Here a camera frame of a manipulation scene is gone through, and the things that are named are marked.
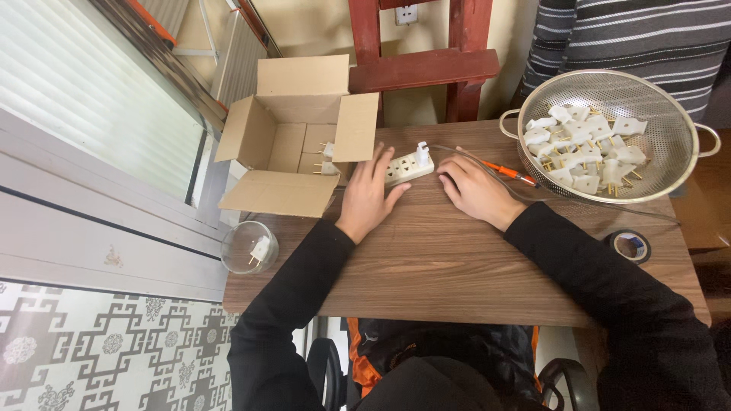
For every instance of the red wooden frame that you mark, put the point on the red wooden frame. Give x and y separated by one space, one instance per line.
422 68

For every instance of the white window blind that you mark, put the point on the white window blind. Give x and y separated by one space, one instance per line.
85 91

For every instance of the person's black orange jacket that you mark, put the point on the person's black orange jacket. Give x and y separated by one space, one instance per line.
445 354

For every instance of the clear glass bowl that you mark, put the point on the clear glass bowl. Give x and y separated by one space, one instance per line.
237 251

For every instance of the white plug with brass pins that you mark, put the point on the white plug with brass pins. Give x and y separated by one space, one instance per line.
328 150
261 249
422 154
329 168

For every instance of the person's right hand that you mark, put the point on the person's right hand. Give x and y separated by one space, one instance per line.
479 191

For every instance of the white radiator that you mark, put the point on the white radiator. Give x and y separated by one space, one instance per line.
240 63

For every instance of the open cardboard box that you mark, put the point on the open cardboard box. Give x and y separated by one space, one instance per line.
285 125

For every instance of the black tape roll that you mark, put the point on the black tape roll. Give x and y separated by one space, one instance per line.
615 240

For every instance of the pile of white plugs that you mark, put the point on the pile of white plugs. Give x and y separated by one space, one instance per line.
582 145

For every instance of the steel colander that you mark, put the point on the steel colander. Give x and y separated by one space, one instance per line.
665 142

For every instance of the orange test screwdriver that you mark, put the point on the orange test screwdriver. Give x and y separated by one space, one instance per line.
508 172

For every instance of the white power strip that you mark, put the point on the white power strip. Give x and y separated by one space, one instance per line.
408 166

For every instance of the white wall socket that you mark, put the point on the white wall socket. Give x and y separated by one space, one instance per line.
406 14

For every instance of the person's left hand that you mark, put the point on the person's left hand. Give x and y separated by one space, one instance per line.
365 197

